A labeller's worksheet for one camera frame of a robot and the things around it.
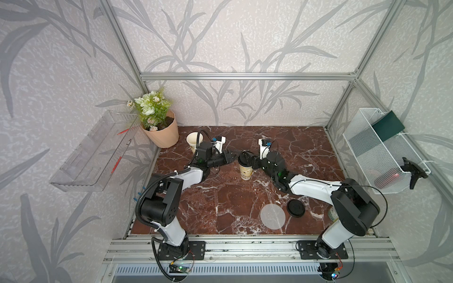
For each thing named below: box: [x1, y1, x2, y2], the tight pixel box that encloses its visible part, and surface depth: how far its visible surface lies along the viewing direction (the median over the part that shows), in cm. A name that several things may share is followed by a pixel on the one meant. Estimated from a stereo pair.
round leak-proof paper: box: [260, 203, 287, 230], surface depth 86 cm
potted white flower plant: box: [126, 87, 180, 148], surface depth 98 cm
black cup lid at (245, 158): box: [237, 150, 255, 167], surface depth 84 cm
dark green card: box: [371, 110, 406, 143], surface depth 72 cm
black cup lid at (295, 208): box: [286, 198, 306, 218], surface depth 86 cm
